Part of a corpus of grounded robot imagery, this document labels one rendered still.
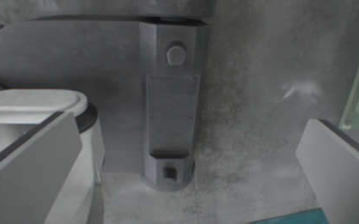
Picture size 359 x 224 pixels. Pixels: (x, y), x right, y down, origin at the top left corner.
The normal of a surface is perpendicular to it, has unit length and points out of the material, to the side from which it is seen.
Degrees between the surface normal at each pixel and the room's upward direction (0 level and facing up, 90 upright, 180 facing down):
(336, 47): 0
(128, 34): 0
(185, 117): 0
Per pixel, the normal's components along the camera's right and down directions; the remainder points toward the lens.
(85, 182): 0.06, -0.86
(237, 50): 0.08, 0.51
